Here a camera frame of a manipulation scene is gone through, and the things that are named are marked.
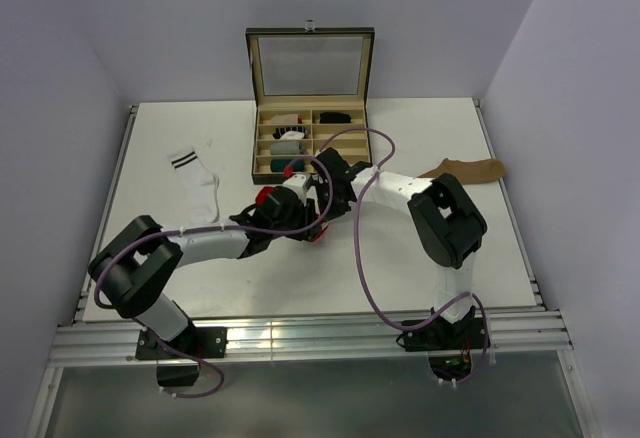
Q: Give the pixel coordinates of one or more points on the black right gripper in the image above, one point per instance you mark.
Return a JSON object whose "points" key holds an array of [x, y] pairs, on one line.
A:
{"points": [[338, 212]]}

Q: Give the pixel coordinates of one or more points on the aluminium table frame rail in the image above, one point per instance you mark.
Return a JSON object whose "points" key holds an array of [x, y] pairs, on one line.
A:
{"points": [[359, 336]]}

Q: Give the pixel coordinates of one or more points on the rolled black white sock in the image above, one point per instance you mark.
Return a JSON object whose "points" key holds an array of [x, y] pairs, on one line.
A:
{"points": [[290, 133]]}

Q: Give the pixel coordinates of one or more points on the brown ribbed sock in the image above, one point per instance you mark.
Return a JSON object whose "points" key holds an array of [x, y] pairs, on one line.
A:
{"points": [[469, 172]]}

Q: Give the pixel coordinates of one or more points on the rolled grey sock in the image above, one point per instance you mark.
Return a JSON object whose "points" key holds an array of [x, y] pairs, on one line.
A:
{"points": [[287, 148]]}

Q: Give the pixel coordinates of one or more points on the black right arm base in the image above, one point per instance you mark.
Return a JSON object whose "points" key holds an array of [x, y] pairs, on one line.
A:
{"points": [[460, 339]]}

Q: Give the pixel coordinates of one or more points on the rolled teal sock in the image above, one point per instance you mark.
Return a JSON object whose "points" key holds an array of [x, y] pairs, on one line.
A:
{"points": [[280, 165]]}

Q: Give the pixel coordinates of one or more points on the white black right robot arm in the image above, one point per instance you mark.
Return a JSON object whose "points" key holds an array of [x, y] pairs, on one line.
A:
{"points": [[449, 225]]}

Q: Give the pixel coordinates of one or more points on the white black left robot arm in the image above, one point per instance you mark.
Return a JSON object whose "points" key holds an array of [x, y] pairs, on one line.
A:
{"points": [[135, 267]]}

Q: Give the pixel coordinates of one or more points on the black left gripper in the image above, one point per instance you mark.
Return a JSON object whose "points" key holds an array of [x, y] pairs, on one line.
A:
{"points": [[306, 210]]}

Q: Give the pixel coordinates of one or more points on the white sock black stripes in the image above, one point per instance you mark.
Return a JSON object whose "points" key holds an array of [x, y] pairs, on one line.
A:
{"points": [[199, 183]]}

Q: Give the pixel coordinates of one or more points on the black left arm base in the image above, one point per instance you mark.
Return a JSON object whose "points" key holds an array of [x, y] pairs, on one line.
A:
{"points": [[183, 360]]}

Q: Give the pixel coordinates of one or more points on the black compartment storage box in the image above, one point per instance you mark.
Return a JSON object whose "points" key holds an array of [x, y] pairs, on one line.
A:
{"points": [[298, 73]]}

